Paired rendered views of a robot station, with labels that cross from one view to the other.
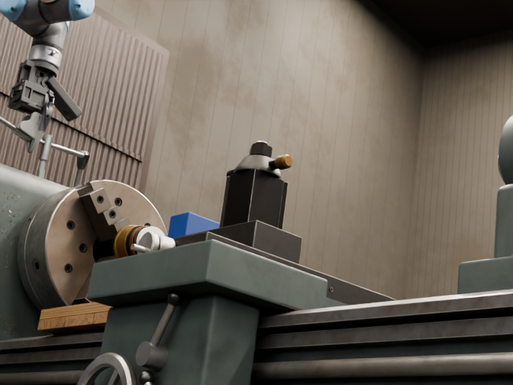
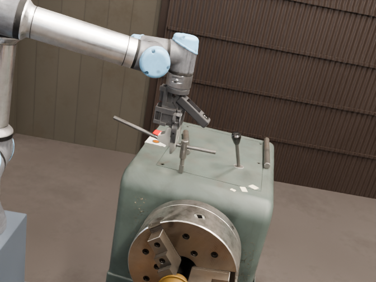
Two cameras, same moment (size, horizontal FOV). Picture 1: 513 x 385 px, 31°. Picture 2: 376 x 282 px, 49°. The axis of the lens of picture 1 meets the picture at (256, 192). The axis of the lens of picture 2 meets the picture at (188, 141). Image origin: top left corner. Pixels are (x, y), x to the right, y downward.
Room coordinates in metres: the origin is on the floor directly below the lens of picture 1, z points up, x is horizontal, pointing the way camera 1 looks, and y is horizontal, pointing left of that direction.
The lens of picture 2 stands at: (1.28, -0.35, 1.83)
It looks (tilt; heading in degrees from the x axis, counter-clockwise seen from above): 22 degrees down; 46
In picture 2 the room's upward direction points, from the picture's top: 11 degrees clockwise
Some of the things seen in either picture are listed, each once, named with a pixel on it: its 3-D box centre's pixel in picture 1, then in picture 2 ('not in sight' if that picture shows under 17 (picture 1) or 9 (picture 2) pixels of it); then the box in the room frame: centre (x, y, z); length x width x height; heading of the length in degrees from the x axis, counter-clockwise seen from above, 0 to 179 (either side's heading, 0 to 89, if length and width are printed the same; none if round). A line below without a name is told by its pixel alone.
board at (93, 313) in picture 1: (161, 336); not in sight; (1.77, 0.14, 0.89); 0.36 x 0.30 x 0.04; 129
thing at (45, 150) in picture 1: (43, 158); (182, 156); (2.09, 0.51, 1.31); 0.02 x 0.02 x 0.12
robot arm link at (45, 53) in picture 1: (45, 59); (178, 80); (2.05, 0.55, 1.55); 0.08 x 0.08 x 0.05
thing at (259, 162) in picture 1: (258, 169); not in sight; (1.47, 0.00, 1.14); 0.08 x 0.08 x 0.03
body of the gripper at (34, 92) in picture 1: (34, 89); (172, 106); (2.05, 0.55, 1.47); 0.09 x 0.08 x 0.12; 129
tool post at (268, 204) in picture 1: (253, 207); not in sight; (1.48, 0.00, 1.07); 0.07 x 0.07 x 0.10; 39
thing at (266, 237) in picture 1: (237, 250); not in sight; (1.49, 0.02, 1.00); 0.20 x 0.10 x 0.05; 39
